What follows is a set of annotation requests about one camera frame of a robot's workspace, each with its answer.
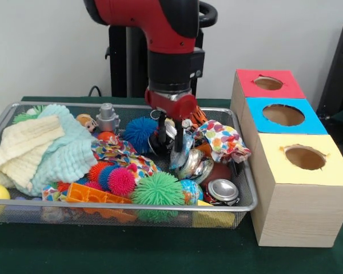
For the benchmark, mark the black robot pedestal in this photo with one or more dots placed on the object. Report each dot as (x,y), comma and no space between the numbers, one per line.
(120,71)

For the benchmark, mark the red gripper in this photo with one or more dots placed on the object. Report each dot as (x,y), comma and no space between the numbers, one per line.
(183,107)

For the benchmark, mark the colourful patterned cloth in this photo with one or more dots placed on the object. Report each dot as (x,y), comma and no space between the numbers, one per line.
(223,140)

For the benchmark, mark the cream cloth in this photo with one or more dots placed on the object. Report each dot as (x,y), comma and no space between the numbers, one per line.
(25,142)

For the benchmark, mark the black can with silver end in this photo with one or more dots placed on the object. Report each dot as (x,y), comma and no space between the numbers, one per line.
(155,147)

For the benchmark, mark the shallow mesh bin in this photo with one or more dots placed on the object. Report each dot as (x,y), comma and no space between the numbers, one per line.
(243,182)

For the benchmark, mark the blue spiky ball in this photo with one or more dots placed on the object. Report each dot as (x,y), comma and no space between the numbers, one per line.
(138,131)

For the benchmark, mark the black panel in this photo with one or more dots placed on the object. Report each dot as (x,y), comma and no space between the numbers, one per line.
(341,71)

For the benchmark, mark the crushed can with silver end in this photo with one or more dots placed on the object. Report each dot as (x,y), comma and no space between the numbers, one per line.
(223,189)

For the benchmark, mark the green fuzzy ball with eyes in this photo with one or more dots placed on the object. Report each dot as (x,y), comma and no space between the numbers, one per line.
(157,189)

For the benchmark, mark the grey toy figure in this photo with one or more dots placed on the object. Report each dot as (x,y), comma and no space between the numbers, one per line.
(107,118)

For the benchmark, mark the mint green cloth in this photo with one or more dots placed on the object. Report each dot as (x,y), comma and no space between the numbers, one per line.
(65,160)

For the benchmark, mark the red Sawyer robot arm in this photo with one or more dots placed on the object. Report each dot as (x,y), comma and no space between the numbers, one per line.
(171,28)

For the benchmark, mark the wooden box with three holes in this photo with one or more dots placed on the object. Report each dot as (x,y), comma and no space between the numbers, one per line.
(300,211)

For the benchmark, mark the clear plastic packet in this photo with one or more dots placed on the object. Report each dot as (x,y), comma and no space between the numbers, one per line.
(180,160)

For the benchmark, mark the orange tiger plush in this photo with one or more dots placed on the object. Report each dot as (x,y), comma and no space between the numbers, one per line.
(198,117)

